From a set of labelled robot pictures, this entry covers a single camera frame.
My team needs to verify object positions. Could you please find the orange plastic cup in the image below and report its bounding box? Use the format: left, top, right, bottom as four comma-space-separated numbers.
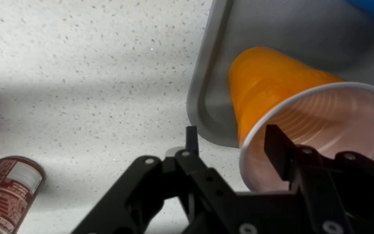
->
228, 47, 374, 193

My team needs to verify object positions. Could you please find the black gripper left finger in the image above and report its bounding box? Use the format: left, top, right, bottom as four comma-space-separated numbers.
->
71, 126, 237, 234

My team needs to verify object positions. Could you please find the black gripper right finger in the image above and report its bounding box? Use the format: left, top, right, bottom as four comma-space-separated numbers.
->
263, 125, 374, 234

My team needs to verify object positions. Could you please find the grey plastic tray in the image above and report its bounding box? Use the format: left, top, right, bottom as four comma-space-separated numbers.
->
187, 0, 374, 165

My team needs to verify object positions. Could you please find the red soda can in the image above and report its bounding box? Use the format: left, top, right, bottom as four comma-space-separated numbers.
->
0, 156, 46, 234

